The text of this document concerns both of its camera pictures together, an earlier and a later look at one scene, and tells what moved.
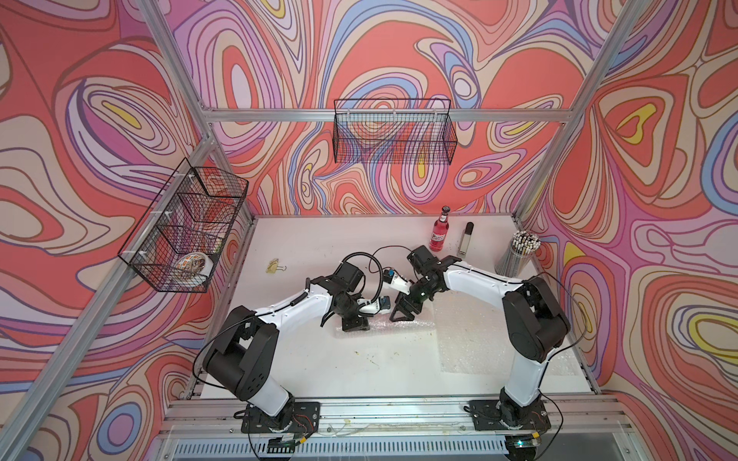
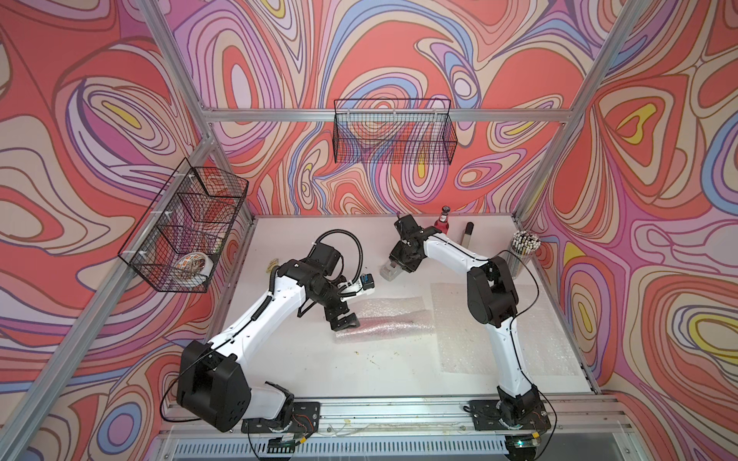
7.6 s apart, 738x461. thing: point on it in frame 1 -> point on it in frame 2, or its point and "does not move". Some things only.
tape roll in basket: (198, 261) does not move
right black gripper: (401, 306) -> (409, 267)
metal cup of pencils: (514, 259) does not move
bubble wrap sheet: (381, 327) does not move
